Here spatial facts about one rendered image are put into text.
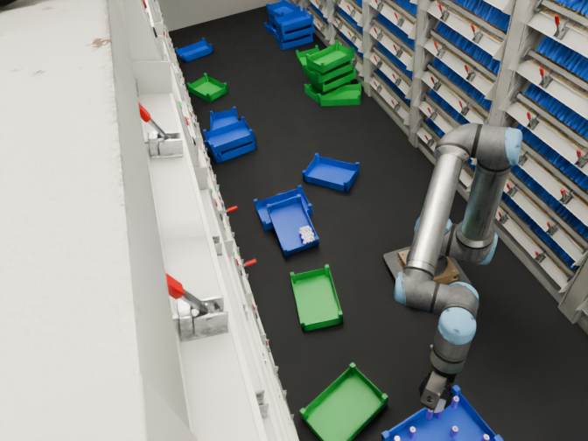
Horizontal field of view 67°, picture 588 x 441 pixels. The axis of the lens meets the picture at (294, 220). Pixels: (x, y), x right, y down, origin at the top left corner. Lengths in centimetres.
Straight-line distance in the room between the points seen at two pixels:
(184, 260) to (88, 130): 30
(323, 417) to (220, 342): 163
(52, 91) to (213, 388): 25
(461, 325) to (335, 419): 90
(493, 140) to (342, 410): 120
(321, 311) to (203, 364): 186
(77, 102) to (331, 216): 246
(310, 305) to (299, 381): 38
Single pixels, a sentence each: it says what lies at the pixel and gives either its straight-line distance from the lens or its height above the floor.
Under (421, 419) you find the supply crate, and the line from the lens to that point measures 168.
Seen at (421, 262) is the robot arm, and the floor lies 80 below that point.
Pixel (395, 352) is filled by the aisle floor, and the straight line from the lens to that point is 213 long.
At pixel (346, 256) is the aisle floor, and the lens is 242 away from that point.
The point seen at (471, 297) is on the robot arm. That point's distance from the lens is 137.
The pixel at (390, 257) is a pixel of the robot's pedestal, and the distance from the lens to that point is 234.
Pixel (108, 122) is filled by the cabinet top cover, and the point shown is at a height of 182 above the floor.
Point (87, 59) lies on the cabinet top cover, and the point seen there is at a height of 182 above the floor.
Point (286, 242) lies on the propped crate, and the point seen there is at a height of 2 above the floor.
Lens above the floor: 190
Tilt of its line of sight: 46 degrees down
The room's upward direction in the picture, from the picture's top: 11 degrees counter-clockwise
